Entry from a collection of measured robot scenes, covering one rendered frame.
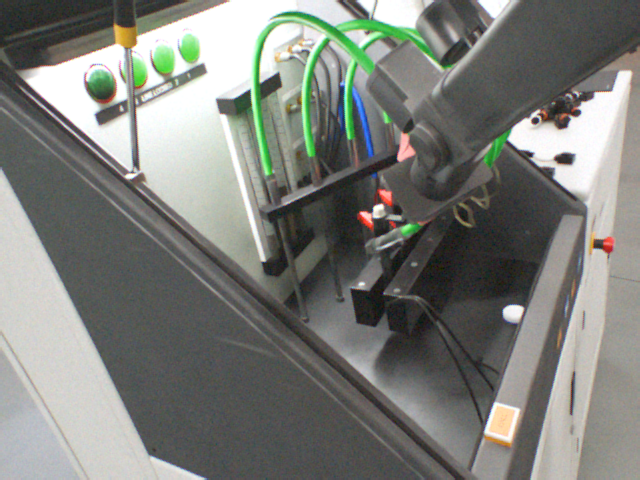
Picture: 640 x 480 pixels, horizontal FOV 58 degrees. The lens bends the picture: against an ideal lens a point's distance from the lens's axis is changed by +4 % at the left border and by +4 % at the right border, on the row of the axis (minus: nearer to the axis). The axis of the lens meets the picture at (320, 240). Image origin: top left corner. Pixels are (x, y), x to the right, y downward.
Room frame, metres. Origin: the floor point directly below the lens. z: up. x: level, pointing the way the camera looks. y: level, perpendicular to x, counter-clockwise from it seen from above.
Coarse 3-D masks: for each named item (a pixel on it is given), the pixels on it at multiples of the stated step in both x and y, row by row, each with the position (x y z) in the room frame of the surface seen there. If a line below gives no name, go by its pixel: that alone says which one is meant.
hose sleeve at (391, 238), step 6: (384, 234) 0.65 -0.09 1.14; (390, 234) 0.64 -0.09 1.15; (396, 234) 0.62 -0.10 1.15; (402, 234) 0.62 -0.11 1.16; (378, 240) 0.66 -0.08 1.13; (384, 240) 0.65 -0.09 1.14; (390, 240) 0.63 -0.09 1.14; (396, 240) 0.63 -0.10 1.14; (402, 240) 0.62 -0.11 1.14; (372, 246) 0.67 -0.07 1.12; (378, 246) 0.66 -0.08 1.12; (384, 246) 0.65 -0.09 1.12
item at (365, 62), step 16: (288, 16) 0.76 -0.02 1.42; (304, 16) 0.73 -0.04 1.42; (320, 32) 0.71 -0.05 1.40; (336, 32) 0.68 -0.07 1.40; (256, 48) 0.84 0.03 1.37; (352, 48) 0.66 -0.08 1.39; (256, 64) 0.85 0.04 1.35; (368, 64) 0.64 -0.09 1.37; (256, 80) 0.87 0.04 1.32; (256, 96) 0.87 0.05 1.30; (256, 112) 0.88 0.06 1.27; (256, 128) 0.89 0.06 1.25; (272, 176) 0.89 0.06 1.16; (416, 224) 0.59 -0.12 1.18
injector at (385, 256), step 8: (384, 216) 0.77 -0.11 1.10; (376, 224) 0.77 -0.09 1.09; (384, 224) 0.77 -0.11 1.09; (376, 232) 0.77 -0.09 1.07; (384, 232) 0.77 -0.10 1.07; (392, 248) 0.77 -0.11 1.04; (384, 256) 0.77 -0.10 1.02; (384, 264) 0.77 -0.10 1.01; (384, 272) 0.78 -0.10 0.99; (392, 272) 0.78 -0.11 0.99; (384, 280) 0.78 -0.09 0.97; (384, 288) 0.78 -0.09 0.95
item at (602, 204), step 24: (360, 0) 1.16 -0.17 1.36; (384, 0) 1.14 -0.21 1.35; (408, 0) 1.11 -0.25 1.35; (432, 0) 1.15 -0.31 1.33; (408, 24) 1.11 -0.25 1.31; (624, 120) 1.47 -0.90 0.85; (600, 168) 1.06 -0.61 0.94; (600, 192) 1.08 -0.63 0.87; (600, 216) 1.11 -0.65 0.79; (600, 264) 1.23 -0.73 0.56; (600, 288) 1.28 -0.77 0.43; (600, 312) 1.36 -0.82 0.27; (600, 336) 1.38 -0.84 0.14; (576, 432) 0.93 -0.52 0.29; (576, 456) 0.95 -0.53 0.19
